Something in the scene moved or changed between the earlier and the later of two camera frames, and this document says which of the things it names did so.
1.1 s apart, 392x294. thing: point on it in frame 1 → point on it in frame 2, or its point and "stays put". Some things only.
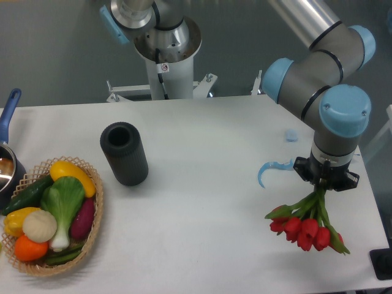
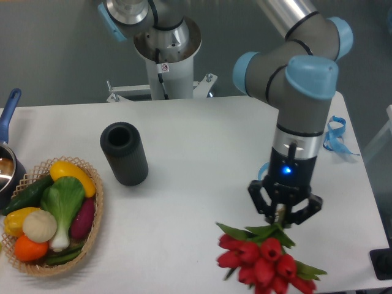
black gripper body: [336, 177] → [285, 195]
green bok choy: [63, 198] stays put
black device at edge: [381, 263] stays put
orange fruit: [26, 250] stays put
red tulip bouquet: [305, 223] → [258, 260]
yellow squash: [61, 168] stays put
